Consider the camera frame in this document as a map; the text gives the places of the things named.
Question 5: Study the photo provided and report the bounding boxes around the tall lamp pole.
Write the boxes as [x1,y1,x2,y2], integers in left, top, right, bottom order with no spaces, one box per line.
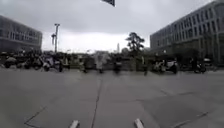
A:
[50,23,61,54]

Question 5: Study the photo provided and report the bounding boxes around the robot's own part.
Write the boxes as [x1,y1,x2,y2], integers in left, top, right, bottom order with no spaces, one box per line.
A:
[69,119,80,128]
[133,118,145,128]

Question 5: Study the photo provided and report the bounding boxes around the grey multi-storey building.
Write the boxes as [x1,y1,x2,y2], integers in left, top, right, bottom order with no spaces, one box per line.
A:
[149,0,224,66]

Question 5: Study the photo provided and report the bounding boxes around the dark tree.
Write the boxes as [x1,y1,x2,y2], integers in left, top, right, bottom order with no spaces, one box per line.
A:
[125,31,146,56]

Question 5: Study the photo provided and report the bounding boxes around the dark glass building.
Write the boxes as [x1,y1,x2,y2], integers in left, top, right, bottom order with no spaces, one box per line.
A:
[0,14,44,54]

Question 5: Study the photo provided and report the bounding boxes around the distant pale tower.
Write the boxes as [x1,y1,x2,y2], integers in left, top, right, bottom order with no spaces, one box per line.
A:
[116,42,121,54]

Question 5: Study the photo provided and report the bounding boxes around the dark flag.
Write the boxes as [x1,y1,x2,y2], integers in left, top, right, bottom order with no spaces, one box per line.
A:
[100,0,116,8]

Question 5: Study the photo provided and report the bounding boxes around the row of parked scooters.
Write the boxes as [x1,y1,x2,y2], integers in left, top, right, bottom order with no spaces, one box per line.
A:
[0,51,218,76]

